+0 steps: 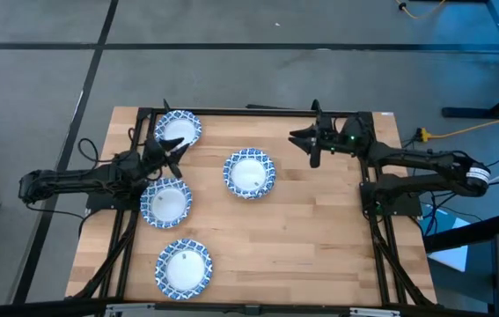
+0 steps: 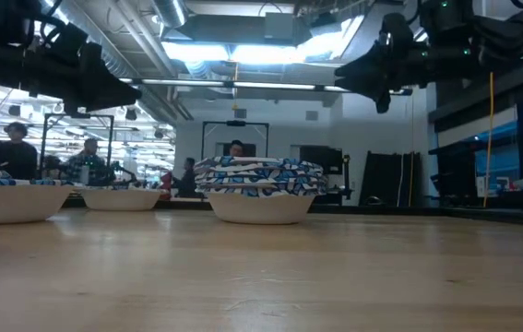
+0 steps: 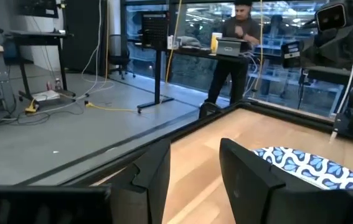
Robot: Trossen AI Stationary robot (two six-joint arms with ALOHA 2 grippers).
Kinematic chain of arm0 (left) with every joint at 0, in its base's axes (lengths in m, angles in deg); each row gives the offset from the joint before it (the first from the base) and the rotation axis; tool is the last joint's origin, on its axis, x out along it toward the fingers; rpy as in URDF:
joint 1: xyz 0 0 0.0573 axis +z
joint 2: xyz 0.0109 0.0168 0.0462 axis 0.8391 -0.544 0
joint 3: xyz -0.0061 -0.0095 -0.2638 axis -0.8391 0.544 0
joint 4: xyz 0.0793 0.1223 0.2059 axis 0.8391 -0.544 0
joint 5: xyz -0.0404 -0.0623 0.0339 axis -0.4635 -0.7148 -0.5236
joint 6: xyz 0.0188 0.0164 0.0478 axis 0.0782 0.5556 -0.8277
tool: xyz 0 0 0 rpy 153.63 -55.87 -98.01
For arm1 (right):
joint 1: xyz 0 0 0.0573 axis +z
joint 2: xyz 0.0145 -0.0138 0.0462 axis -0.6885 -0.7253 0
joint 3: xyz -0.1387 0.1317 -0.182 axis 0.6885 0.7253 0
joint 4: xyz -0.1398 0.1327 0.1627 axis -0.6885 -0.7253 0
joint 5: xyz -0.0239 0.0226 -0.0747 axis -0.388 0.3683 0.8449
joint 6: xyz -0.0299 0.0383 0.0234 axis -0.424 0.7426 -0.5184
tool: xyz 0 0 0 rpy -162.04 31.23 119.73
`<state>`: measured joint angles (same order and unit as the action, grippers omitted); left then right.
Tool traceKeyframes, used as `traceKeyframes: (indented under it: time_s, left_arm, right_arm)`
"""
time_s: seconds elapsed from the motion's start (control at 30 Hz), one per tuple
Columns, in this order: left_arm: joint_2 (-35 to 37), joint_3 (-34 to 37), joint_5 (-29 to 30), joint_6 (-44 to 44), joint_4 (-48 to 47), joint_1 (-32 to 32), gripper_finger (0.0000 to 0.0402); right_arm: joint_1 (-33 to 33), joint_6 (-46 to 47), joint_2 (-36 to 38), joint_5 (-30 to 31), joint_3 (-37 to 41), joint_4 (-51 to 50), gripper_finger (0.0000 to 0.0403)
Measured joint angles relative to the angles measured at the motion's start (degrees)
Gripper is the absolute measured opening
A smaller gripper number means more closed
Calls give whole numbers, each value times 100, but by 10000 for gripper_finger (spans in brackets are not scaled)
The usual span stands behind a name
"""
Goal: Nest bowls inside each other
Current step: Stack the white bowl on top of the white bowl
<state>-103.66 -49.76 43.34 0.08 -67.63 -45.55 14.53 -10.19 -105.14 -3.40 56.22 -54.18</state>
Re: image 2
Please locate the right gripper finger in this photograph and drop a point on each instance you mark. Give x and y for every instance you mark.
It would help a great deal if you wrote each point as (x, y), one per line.
(383, 101)
(362, 71)

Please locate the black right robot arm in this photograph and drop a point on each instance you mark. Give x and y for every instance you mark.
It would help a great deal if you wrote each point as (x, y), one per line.
(496, 37)

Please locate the person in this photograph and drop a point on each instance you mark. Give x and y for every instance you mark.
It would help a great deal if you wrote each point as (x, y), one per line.
(16, 157)
(86, 161)
(188, 180)
(237, 148)

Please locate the black panels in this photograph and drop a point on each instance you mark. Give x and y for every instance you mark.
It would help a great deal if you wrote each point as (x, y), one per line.
(381, 180)

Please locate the black monitor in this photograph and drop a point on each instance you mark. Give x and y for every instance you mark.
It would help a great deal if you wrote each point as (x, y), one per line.
(321, 160)

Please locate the long tube lamp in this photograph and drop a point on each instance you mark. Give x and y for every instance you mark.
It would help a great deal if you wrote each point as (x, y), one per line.
(265, 85)

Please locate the ceiling light panel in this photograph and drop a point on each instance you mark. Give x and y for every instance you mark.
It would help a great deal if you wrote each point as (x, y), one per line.
(265, 53)

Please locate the red chair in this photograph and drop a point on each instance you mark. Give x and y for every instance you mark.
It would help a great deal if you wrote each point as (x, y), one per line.
(165, 184)

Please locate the grey ventilation box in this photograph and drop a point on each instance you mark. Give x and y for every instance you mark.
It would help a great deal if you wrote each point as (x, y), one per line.
(242, 30)

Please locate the black rig frame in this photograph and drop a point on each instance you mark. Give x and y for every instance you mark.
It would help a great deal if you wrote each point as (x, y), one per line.
(235, 123)
(76, 115)

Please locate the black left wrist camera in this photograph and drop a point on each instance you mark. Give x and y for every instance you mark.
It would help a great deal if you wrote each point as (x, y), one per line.
(69, 41)

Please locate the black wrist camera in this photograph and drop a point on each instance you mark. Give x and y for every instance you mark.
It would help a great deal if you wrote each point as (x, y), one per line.
(69, 41)
(394, 30)

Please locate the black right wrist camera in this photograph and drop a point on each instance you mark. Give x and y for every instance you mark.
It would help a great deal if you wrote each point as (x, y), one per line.
(394, 30)

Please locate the grey wall vent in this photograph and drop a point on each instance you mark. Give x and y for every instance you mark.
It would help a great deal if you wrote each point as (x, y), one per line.
(240, 113)
(312, 115)

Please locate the silver round duct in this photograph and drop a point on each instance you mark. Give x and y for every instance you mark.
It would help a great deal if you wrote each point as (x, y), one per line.
(171, 11)

